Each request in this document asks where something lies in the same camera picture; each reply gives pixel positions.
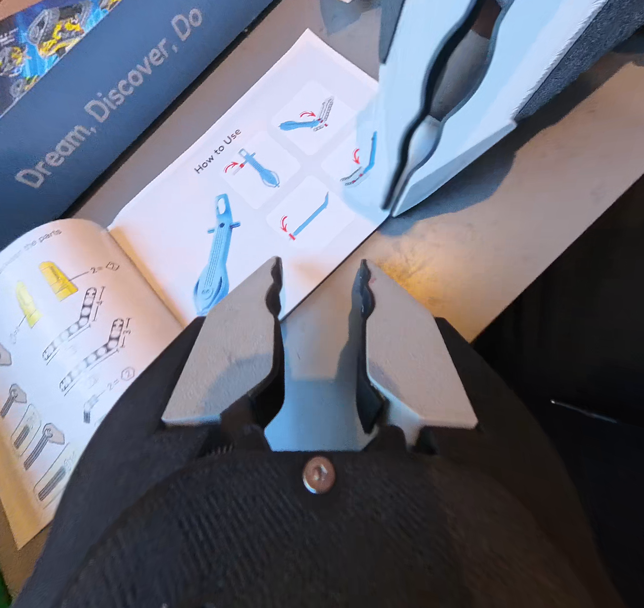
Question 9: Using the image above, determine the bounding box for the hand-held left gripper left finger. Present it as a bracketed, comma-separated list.
[161, 257, 286, 427]

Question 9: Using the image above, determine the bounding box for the person's black garment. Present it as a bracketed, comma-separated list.
[473, 176, 644, 608]

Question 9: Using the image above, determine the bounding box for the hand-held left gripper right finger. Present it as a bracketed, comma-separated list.
[352, 260, 480, 433]

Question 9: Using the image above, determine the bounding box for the grey desk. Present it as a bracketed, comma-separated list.
[0, 0, 644, 599]

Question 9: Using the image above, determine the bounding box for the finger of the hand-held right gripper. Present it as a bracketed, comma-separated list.
[376, 0, 487, 212]
[390, 0, 628, 218]

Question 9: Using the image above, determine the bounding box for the blue robot kit box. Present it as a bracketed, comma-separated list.
[0, 0, 299, 235]

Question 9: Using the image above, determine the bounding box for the printed instruction booklet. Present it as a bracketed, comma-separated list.
[0, 28, 399, 552]

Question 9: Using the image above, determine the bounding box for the blue printed leaflet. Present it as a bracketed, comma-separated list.
[0, 0, 148, 117]

